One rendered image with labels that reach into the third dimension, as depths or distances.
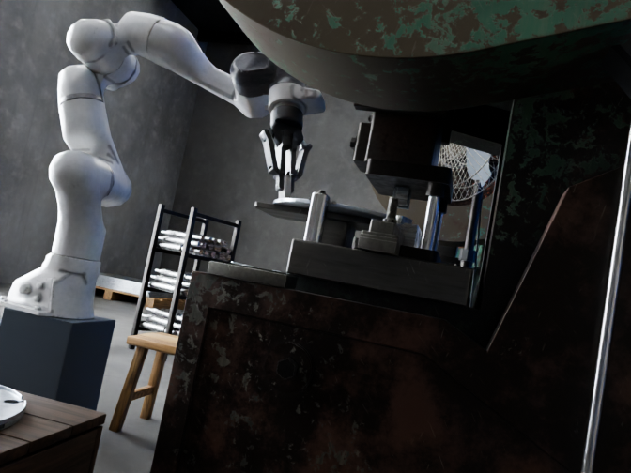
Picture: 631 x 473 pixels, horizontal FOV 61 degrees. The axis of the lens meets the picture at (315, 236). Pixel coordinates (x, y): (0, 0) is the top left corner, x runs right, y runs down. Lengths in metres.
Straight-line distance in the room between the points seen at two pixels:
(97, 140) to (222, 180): 7.34
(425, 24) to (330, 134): 7.66
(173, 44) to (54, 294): 0.65
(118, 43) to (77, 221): 0.44
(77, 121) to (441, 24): 0.97
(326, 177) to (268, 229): 1.20
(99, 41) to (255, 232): 7.07
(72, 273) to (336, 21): 0.90
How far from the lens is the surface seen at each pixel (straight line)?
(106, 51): 1.43
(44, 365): 1.36
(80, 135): 1.43
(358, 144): 1.10
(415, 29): 0.69
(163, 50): 1.40
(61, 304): 1.37
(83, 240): 1.37
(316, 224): 0.93
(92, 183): 1.34
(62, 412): 1.02
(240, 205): 8.51
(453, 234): 2.41
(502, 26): 0.69
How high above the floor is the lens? 0.64
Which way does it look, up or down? 5 degrees up
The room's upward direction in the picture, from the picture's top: 11 degrees clockwise
